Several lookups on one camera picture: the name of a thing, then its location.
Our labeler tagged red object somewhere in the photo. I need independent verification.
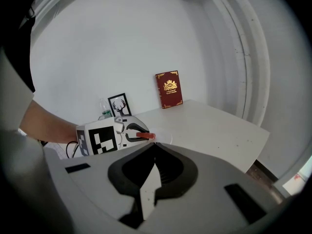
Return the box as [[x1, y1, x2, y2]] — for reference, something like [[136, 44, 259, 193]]
[[136, 131, 156, 140]]

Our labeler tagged dark red hardcover book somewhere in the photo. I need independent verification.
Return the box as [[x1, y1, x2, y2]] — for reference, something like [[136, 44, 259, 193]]
[[155, 70, 184, 110]]

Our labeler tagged person's black shirt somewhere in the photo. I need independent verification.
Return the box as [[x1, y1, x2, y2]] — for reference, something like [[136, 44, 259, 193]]
[[9, 5, 37, 94]]

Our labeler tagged person's left forearm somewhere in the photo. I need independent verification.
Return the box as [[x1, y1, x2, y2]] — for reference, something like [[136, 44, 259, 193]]
[[19, 98, 79, 145]]

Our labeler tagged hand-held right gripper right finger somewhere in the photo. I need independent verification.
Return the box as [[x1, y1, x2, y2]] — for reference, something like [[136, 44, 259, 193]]
[[136, 142, 286, 234]]

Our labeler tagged black cable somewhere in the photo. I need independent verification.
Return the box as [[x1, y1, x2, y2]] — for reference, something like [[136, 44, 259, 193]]
[[65, 140, 80, 159]]

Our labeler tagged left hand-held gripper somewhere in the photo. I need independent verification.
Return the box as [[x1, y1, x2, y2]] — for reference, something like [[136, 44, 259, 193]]
[[76, 116, 150, 157]]

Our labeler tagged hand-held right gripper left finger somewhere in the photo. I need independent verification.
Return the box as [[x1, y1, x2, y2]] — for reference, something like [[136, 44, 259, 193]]
[[43, 142, 156, 230]]

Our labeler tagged black framed deer picture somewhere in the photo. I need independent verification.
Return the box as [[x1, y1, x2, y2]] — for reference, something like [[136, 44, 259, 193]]
[[107, 93, 133, 118]]

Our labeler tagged clear plastic water bottle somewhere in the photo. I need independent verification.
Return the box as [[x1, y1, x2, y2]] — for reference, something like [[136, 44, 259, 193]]
[[98, 97, 113, 119]]

